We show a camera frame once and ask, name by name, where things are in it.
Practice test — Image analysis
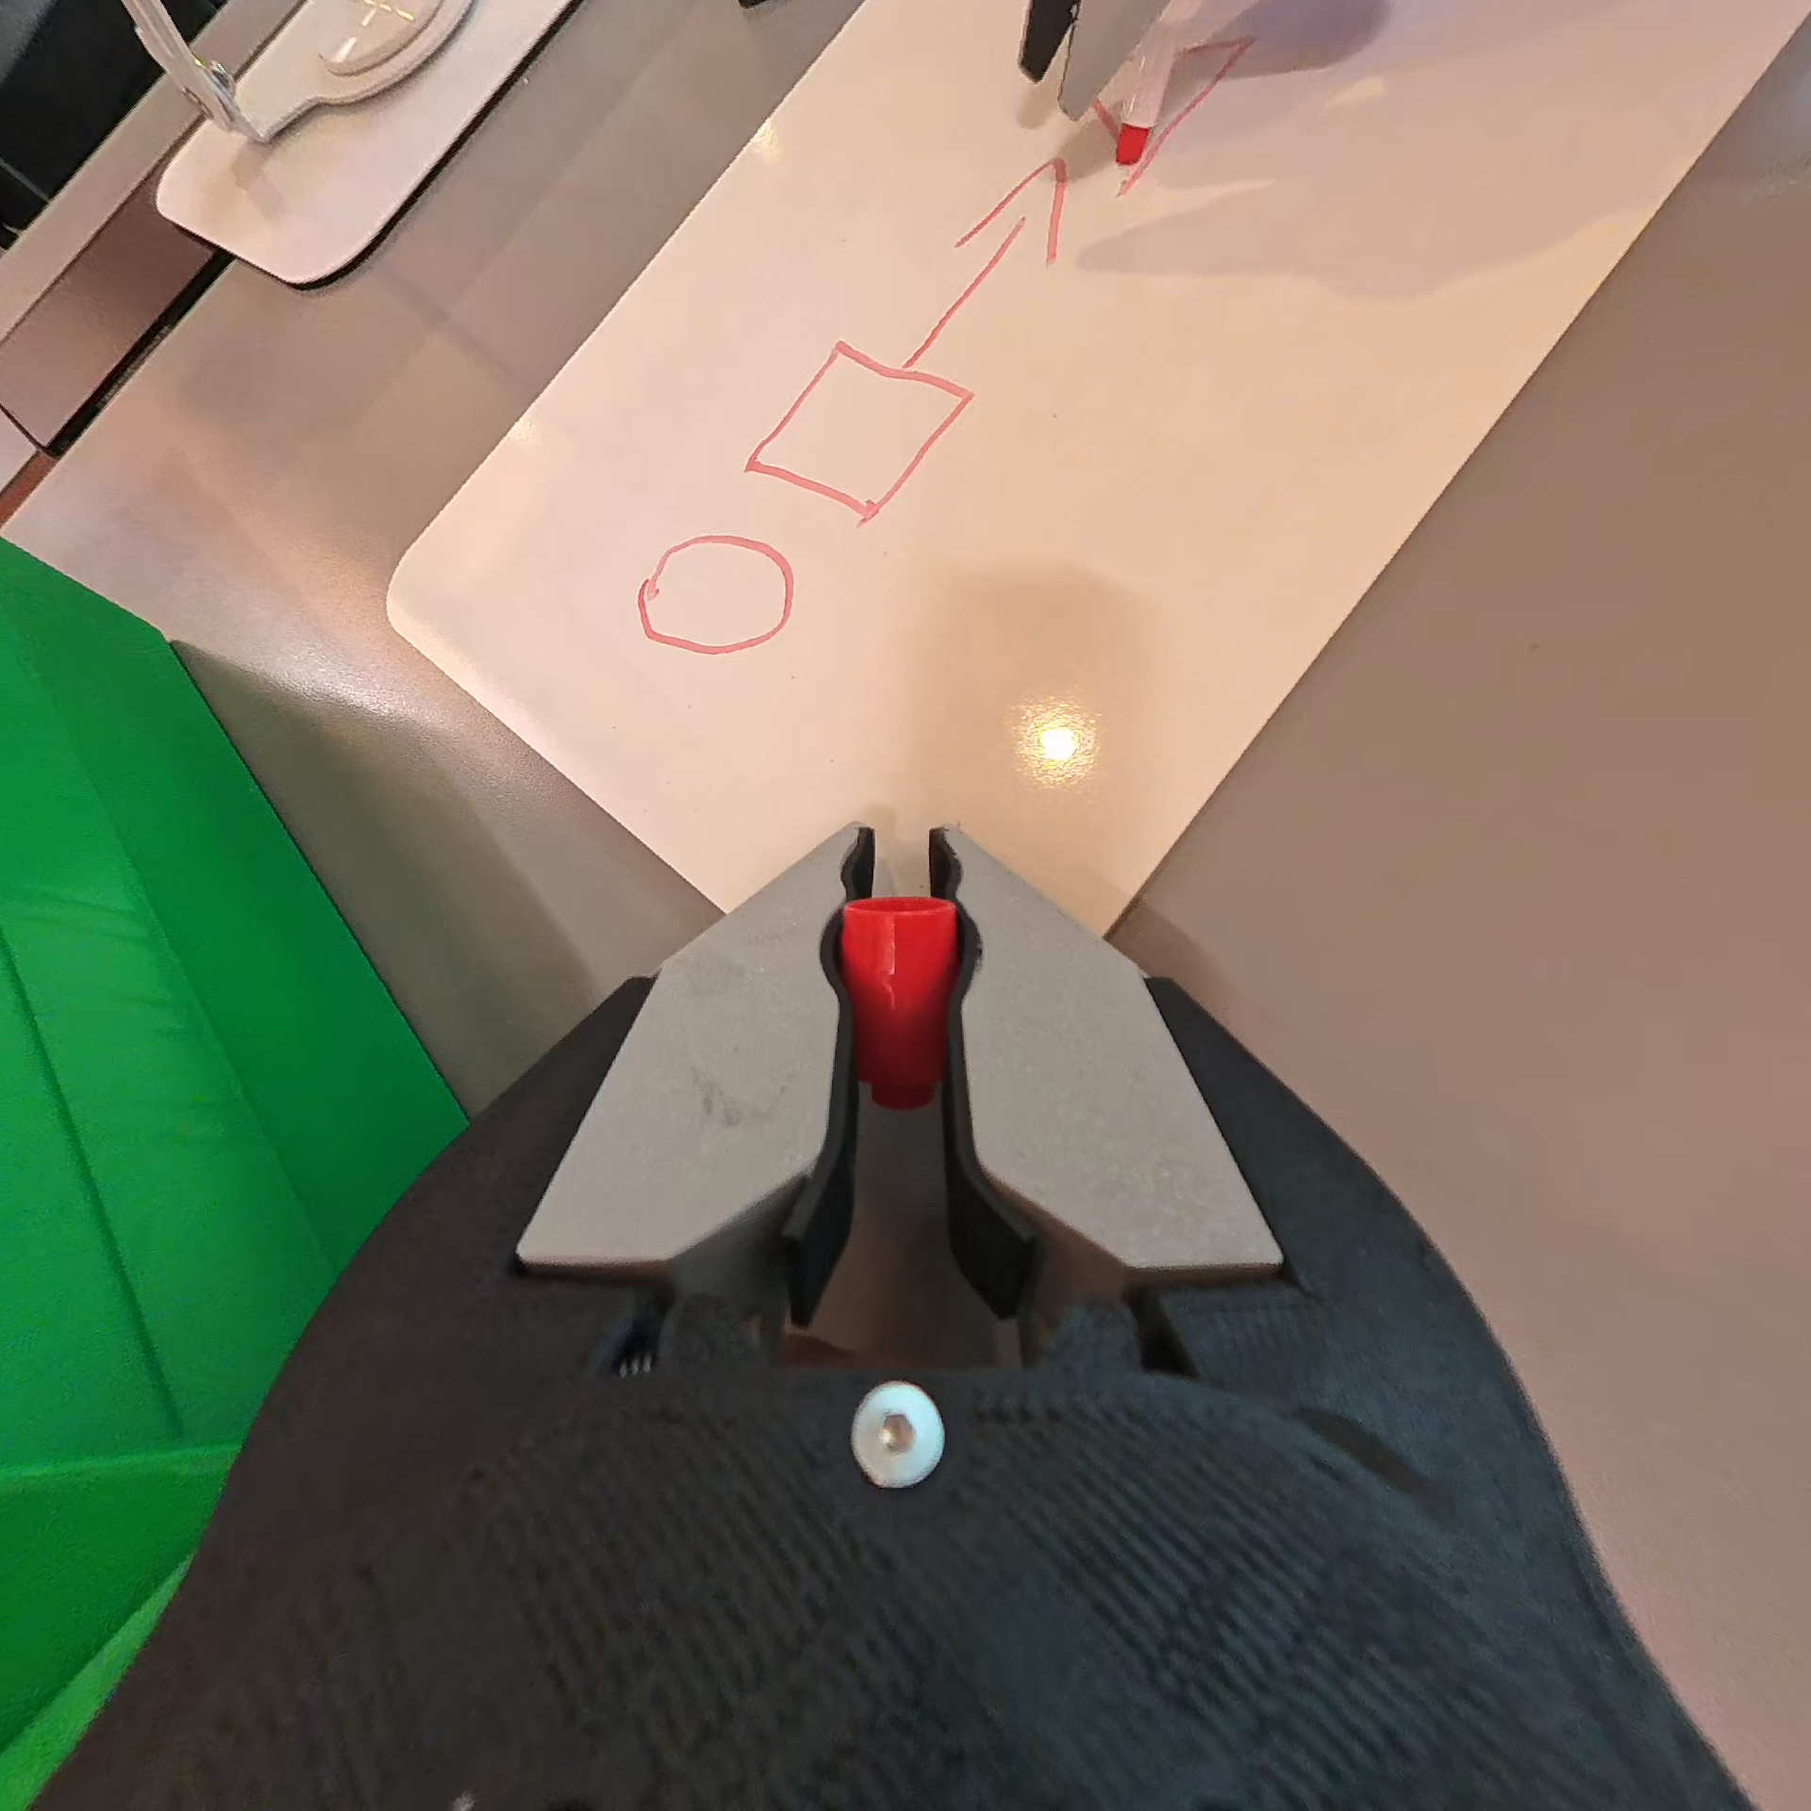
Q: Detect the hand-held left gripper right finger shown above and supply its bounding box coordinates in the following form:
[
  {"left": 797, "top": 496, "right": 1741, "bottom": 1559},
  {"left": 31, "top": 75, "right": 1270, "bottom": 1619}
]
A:
[{"left": 928, "top": 826, "right": 1282, "bottom": 1315}]

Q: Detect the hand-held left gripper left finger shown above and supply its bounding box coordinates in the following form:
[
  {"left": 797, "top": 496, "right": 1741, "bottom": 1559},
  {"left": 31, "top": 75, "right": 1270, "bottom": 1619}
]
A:
[{"left": 513, "top": 826, "right": 873, "bottom": 1327}]

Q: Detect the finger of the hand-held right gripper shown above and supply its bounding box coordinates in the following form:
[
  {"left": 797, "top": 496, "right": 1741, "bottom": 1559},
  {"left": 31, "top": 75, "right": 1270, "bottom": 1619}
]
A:
[
  {"left": 1199, "top": 0, "right": 1387, "bottom": 60},
  {"left": 1017, "top": 0, "right": 1179, "bottom": 119}
]

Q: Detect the red dry-erase marker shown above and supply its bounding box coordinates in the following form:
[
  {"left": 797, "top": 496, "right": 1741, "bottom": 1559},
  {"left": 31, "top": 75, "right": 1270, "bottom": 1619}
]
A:
[{"left": 1109, "top": 29, "right": 1179, "bottom": 169}]

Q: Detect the red marker cap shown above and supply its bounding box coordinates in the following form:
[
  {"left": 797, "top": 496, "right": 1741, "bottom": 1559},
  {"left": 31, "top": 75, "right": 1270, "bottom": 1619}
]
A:
[{"left": 840, "top": 893, "right": 954, "bottom": 1111}]

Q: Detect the white whiteboard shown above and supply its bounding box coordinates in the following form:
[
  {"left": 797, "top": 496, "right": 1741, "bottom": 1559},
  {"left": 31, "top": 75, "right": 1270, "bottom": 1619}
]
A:
[{"left": 384, "top": 0, "right": 1811, "bottom": 938}]

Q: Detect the green plastic bin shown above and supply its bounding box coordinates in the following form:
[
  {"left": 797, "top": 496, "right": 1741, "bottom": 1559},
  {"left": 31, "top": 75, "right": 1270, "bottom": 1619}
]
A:
[{"left": 0, "top": 540, "right": 470, "bottom": 1811}]

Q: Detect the clear acrylic stand foot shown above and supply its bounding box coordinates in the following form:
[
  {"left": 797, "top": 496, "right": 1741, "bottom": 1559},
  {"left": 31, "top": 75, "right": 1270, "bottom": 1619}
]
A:
[{"left": 121, "top": 0, "right": 475, "bottom": 145}]

